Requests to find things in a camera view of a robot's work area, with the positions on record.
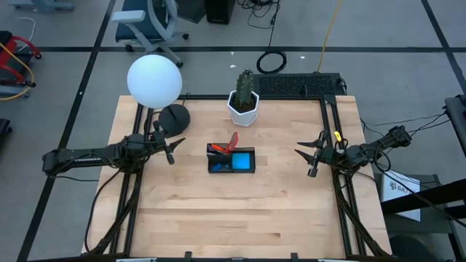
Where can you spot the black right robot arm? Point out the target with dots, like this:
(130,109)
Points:
(364,153)

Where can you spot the black mesh desk organizer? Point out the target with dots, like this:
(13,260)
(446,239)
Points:
(218,157)

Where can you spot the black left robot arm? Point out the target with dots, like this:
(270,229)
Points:
(83,158)

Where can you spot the black computer tower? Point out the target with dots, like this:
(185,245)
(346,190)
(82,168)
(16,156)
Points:
(219,11)

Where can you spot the grey and blue office chair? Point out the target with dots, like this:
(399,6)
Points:
(145,25)

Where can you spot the grey metal stand foot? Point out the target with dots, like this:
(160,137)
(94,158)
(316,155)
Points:
(43,4)

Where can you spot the small blue rectangular block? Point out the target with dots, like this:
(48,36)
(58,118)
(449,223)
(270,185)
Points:
(218,167)

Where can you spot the black caster wheel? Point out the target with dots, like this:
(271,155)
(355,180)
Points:
(4,125)

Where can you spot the black round lamp base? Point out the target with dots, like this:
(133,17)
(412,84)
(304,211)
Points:
(176,120)

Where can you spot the green cactus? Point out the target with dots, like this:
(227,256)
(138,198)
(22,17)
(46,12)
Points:
(244,87)

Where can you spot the white globe lamp shade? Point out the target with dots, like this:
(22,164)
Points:
(154,81)

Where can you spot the red and black cart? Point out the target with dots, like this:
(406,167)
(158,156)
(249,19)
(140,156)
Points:
(9,45)

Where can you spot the white hexagonal planter pot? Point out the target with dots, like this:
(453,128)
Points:
(243,118)

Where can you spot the black perforated metal panel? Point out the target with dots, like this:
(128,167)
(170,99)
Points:
(291,85)

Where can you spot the white printed paper sheet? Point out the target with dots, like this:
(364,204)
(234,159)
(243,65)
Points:
(400,196)

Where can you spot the black aluminium table frame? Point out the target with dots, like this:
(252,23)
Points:
(284,97)

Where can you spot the yellow tag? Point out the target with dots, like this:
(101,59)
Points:
(337,137)

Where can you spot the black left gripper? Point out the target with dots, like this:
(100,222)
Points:
(162,140)

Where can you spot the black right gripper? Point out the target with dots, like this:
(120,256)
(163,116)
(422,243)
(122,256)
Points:
(327,154)

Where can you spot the blue sticky note pad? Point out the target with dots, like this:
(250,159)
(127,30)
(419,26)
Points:
(241,161)

